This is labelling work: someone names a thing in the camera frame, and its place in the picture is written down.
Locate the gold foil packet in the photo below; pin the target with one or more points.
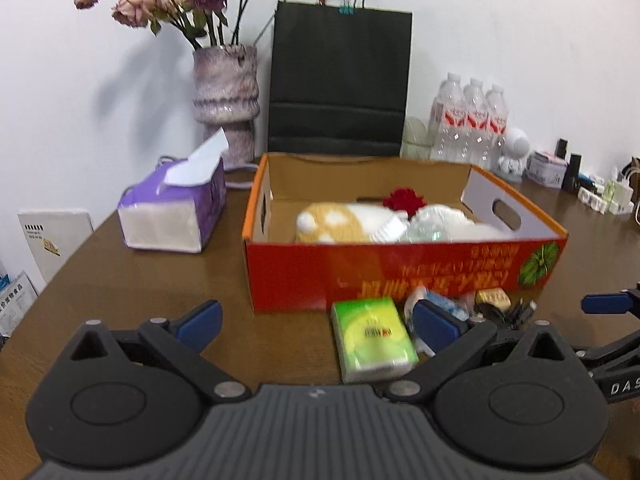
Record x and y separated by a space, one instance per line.
492 297

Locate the teal flat item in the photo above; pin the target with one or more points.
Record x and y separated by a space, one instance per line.
590 178

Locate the yellow and white plush toy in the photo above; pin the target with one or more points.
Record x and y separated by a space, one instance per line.
340 222

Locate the purple tissue pack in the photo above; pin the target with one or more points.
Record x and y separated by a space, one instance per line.
165 220

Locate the clear plastic bag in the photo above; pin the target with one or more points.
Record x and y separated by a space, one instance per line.
425 232

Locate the red artificial rose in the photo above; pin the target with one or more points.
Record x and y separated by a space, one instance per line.
402 199

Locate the blue snack packet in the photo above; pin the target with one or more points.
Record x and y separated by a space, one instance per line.
450 306

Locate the white plastic packet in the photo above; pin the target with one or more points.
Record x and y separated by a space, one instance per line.
450 215

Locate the small printed tin box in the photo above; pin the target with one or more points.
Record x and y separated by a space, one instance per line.
547 170

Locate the clear water bottle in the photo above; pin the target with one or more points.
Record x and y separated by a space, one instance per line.
496 132
447 130
475 132

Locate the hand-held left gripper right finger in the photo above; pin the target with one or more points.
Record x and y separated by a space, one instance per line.
435 322

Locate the purple ceramic vase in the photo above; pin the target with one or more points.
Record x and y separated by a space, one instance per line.
225 95

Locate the green spray bottle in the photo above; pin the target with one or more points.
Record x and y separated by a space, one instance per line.
610 192

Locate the clear glass cup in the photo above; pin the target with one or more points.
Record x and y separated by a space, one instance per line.
416 137

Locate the black rectangular box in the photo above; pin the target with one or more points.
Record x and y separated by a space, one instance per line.
572 172

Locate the red cardboard box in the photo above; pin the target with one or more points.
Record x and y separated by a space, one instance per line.
300 275

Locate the white power strip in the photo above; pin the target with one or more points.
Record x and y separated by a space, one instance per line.
595 201

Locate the blue and white box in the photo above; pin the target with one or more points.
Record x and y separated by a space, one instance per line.
15 300

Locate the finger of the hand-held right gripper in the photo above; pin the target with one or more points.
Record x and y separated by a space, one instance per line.
610 352
607 302

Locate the black paper bag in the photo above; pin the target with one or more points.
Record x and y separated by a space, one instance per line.
340 80

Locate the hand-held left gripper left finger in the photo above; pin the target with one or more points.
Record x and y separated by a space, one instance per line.
202 322

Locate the green tissue packet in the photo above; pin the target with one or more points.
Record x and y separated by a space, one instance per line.
372 340

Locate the teal binder clip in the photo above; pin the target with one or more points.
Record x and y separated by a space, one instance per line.
346 8

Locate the white robot figure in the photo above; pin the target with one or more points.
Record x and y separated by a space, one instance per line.
515 152

